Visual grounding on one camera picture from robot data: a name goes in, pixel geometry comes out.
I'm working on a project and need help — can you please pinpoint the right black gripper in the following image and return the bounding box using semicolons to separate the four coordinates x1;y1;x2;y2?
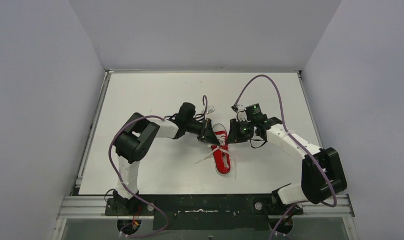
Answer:
227;118;255;144

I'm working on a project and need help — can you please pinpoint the white shoelace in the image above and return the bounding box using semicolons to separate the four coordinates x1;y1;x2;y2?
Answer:
195;130;237;178

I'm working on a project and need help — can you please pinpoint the red canvas sneaker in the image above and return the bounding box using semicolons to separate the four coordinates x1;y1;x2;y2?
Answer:
211;123;231;175

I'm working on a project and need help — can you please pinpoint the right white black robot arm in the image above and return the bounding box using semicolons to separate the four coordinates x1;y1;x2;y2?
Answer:
227;103;348;214

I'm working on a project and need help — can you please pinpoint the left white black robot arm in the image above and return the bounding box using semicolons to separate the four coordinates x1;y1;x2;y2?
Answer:
108;102;233;214

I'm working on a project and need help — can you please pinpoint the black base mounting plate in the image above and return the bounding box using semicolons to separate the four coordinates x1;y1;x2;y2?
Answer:
105;193;289;231

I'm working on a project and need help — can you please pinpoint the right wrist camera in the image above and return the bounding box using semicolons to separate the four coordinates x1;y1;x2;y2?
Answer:
236;106;247;122

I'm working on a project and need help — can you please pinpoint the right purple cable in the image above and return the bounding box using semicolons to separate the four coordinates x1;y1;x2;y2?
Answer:
232;74;338;240

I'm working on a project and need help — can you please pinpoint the aluminium frame rail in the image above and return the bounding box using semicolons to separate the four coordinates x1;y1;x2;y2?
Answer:
57;195;355;219

